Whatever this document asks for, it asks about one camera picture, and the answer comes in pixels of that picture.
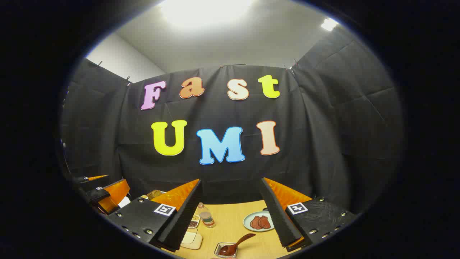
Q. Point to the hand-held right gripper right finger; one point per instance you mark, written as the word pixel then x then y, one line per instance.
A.
pixel 280 216

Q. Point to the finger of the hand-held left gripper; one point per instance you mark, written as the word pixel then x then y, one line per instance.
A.
pixel 81 179
pixel 97 194

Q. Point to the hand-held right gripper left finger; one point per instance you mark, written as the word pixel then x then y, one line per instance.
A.
pixel 179 223

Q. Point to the clear tray of rice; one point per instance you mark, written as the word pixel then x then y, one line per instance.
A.
pixel 191 240

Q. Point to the clear square chopstick holder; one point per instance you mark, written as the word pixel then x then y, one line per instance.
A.
pixel 219 248

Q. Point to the brown wooden spoon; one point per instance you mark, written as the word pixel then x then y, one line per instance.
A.
pixel 235 244

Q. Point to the red meat slices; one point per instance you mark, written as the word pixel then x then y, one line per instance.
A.
pixel 260 222

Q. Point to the clear bottle with red cap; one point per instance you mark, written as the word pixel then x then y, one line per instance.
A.
pixel 207 217

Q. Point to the pale green plate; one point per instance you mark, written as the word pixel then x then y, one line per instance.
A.
pixel 248 223

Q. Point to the brown bread slice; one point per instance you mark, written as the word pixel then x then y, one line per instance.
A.
pixel 153 194

